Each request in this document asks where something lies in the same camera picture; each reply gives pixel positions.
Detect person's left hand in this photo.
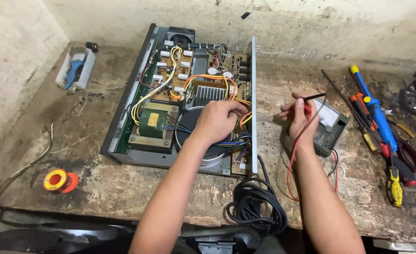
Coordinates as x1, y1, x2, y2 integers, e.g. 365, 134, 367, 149
190, 100, 249, 149

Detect person's right hand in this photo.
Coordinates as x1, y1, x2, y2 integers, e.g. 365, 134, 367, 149
278, 92, 321, 142

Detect black multimeter probe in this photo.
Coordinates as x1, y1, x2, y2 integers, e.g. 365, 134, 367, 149
303, 92, 327, 103

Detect silver finned heat sink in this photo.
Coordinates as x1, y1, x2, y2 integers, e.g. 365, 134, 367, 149
192, 85, 228, 107

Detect black toroidal transformer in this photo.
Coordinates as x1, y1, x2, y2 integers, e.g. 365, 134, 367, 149
174, 106, 234, 167

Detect brown circuit board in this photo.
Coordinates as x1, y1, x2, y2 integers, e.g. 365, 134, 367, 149
151, 46, 252, 103

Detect green laminated transformer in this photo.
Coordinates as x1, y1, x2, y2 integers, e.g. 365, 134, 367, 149
128, 102, 180, 149

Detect grey analog multimeter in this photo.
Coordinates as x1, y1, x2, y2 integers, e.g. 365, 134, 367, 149
312, 98, 350, 158

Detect black cooling fan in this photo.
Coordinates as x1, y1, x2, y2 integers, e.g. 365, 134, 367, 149
165, 27, 196, 45

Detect thin dark metal rod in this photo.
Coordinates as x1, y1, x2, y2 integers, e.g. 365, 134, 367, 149
320, 69, 382, 142

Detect open grey amplifier chassis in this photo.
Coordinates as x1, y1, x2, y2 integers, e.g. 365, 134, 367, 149
100, 23, 258, 177

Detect orange black screwdriver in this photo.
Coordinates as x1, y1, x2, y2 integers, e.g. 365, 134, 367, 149
349, 92, 380, 153

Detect blue yellow solder sucker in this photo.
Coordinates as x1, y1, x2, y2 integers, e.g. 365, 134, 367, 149
348, 64, 399, 153

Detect white plastic tray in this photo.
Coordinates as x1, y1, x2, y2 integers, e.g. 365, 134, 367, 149
55, 47, 96, 94

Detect yellow black screwdriver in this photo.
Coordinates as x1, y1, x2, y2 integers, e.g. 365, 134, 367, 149
385, 141, 405, 208

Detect black power socket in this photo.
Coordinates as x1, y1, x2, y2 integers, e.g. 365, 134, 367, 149
398, 86, 416, 116

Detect orange yellow solder spool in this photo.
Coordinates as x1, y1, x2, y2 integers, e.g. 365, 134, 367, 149
43, 168, 79, 194

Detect black seat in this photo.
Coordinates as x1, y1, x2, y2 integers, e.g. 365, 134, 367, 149
0, 222, 135, 254

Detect red test lead wire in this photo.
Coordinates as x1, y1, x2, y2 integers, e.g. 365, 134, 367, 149
286, 106, 339, 202

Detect coiled black power cable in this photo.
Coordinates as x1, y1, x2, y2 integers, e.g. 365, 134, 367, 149
226, 154, 288, 236

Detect black test lead wire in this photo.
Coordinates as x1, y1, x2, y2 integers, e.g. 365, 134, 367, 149
327, 148, 339, 177

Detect yellow handled small tool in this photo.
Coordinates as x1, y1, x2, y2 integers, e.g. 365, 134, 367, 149
386, 118, 416, 139

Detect blue handled tool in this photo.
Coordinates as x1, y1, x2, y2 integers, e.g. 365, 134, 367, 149
64, 59, 85, 91

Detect red handled pliers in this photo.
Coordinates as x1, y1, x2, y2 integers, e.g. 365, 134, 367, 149
380, 135, 416, 187

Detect beige loose wire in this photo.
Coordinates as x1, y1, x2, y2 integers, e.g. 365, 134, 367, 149
0, 123, 54, 227

